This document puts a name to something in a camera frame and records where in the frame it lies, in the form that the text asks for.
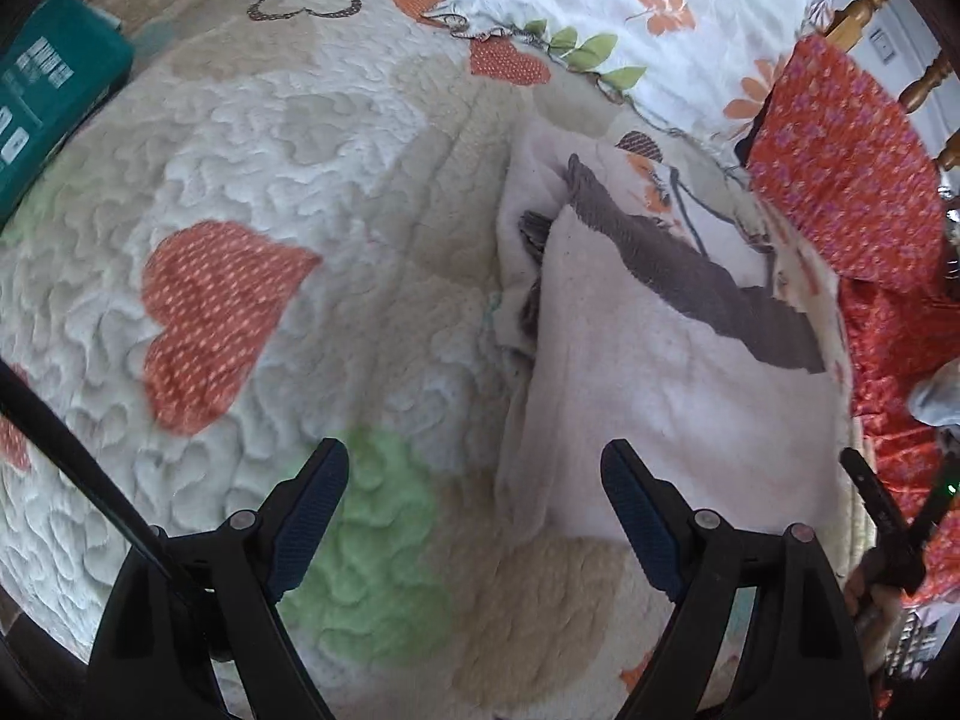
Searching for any black diagonal rod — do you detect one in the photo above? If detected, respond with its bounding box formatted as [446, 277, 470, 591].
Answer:
[0, 362, 182, 582]

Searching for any person's hand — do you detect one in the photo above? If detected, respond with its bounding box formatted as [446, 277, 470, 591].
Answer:
[843, 548, 903, 676]

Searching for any red floral pillow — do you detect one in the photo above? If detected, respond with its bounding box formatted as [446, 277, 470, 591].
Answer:
[747, 34, 958, 517]

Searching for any white floral pillow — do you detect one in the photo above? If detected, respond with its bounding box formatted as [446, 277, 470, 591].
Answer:
[428, 0, 833, 164]

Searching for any light pink small garment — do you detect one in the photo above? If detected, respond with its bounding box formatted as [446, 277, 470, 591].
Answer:
[493, 117, 850, 546]

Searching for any quilted heart pattern bedspread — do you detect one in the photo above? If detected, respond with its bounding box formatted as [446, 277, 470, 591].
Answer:
[0, 0, 879, 720]

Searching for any teal package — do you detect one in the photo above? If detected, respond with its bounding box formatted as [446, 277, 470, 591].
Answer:
[0, 0, 133, 220]

